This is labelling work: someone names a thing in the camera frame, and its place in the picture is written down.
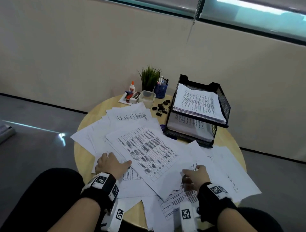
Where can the black right wrist band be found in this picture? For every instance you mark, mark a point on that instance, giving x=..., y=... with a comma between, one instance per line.
x=210, y=205

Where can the heap of black binder clips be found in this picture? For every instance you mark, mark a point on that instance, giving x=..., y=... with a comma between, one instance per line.
x=160, y=108

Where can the white glue bottle orange cap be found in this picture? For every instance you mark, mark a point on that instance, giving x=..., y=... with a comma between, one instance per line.
x=132, y=88

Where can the green potted plant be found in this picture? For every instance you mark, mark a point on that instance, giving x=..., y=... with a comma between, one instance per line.
x=149, y=77

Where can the white tray with stapler items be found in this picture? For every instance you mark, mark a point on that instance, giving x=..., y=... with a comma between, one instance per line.
x=122, y=101

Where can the red stapler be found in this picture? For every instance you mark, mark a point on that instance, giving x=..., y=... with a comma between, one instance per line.
x=129, y=98

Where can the blue mesh pen holder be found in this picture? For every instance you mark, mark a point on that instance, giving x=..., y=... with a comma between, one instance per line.
x=161, y=91

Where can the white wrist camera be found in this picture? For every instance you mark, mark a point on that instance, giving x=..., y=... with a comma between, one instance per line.
x=186, y=215
x=117, y=215

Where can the bunch of marker pens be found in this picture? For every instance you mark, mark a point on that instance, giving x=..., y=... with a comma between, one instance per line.
x=162, y=80

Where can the white box black label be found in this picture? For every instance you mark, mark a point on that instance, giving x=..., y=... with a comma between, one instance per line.
x=135, y=97

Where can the person's left hand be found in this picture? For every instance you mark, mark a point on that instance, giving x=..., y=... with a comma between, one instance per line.
x=110, y=165

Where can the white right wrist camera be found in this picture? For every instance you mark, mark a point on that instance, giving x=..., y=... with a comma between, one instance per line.
x=186, y=215

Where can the round wooden table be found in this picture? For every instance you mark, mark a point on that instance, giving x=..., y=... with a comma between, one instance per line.
x=82, y=153

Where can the person's right hand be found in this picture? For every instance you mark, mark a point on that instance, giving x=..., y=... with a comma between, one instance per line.
x=199, y=178

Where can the blue round sticker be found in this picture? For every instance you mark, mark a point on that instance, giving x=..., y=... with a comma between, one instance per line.
x=163, y=127

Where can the pile of printed papers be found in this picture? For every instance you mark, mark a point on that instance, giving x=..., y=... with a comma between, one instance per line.
x=148, y=150

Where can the person's right forearm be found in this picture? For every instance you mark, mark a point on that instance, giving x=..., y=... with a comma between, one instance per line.
x=234, y=222

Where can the person's left forearm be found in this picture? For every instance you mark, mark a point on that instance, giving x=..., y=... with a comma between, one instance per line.
x=76, y=215

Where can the black wrist band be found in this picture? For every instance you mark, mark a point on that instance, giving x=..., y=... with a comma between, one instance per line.
x=95, y=193
x=210, y=205

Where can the paper stack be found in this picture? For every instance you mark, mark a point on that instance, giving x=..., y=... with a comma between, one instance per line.
x=198, y=102
x=188, y=126

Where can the clear plastic box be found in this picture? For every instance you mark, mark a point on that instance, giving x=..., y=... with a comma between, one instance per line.
x=147, y=98

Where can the black mesh paper tray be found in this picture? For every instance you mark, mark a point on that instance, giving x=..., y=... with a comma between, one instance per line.
x=224, y=105

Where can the black left wrist band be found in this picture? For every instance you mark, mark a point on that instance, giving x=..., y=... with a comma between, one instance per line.
x=95, y=193

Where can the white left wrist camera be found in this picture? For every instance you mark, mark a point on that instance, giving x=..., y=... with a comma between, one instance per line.
x=117, y=215

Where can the window with black frame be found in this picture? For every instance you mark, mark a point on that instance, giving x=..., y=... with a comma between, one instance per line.
x=258, y=21

